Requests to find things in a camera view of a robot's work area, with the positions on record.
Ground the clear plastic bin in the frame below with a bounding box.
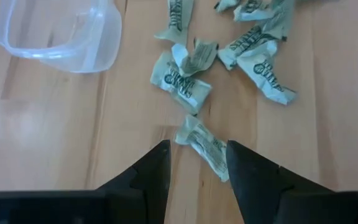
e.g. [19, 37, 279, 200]
[0, 0, 123, 74]

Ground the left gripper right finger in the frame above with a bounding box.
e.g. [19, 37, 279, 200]
[226, 139, 334, 224]

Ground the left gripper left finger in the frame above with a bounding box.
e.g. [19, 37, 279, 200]
[95, 139, 172, 224]

